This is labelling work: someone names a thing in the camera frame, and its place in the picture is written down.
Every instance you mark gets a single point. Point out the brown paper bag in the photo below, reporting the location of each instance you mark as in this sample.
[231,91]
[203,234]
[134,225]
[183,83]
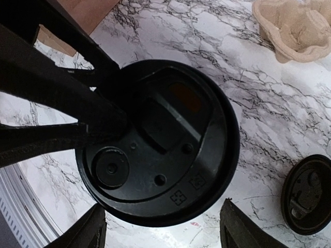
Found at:
[87,14]

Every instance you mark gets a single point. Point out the aluminium front rail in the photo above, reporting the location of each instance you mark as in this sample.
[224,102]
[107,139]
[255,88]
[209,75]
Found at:
[28,220]

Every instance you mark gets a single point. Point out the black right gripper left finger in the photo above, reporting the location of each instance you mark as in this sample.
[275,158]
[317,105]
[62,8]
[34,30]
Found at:
[88,231]

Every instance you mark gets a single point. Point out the black plastic cup lid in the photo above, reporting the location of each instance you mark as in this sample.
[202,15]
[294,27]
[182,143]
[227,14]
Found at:
[305,198]

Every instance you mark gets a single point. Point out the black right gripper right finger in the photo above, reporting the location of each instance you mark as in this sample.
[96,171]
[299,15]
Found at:
[238,230]

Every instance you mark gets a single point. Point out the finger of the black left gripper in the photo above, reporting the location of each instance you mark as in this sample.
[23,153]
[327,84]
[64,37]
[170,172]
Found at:
[56,19]
[28,74]

